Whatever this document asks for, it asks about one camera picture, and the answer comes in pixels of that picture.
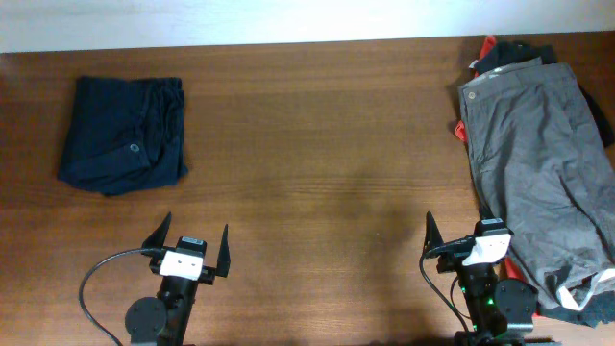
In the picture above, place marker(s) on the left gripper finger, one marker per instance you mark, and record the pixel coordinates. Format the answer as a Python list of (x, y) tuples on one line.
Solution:
[(157, 238), (224, 257)]

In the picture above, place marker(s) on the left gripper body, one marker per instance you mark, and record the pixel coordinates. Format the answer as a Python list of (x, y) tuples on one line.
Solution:
[(209, 276)]

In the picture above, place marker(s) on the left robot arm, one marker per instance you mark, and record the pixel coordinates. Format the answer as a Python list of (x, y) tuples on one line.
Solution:
[(163, 319)]

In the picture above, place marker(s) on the folded navy blue shorts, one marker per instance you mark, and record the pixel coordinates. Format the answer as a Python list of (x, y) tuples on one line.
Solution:
[(125, 135)]

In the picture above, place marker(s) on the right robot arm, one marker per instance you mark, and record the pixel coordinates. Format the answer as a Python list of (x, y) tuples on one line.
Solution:
[(500, 310)]

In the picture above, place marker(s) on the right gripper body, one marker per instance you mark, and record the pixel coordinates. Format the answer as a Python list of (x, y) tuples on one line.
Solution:
[(453, 262)]

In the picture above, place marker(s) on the black printed t-shirt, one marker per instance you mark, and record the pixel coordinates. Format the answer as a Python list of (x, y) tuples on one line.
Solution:
[(509, 53)]

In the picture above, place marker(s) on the red garment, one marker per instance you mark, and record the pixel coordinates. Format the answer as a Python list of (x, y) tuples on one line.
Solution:
[(508, 268)]

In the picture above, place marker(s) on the grey cargo shorts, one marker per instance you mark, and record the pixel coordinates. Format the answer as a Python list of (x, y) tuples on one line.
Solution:
[(533, 163)]

